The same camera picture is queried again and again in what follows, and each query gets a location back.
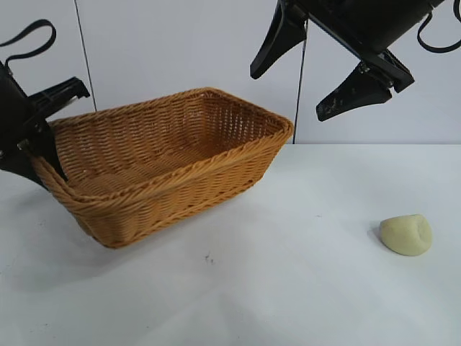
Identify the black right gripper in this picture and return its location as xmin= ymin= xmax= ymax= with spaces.
xmin=250 ymin=0 xmax=447 ymax=122

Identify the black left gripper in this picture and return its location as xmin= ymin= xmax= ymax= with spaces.
xmin=0 ymin=61 xmax=91 ymax=189

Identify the woven tan wicker basket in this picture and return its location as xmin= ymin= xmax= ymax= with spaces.
xmin=30 ymin=86 xmax=295 ymax=249

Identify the pale yellow egg yolk pastry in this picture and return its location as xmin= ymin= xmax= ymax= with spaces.
xmin=379 ymin=213 xmax=433 ymax=257

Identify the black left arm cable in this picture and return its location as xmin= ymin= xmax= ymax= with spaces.
xmin=0 ymin=19 xmax=58 ymax=69

